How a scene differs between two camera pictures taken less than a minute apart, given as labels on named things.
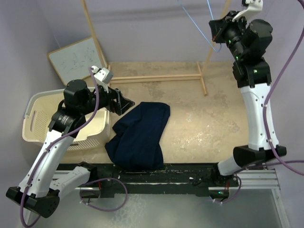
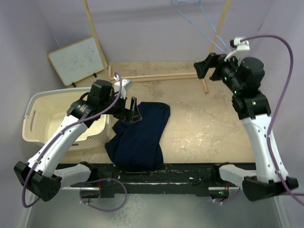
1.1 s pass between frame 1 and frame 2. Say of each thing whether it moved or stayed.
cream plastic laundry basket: stayed
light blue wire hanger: moved
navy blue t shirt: stayed
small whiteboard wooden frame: stayed
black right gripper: moved
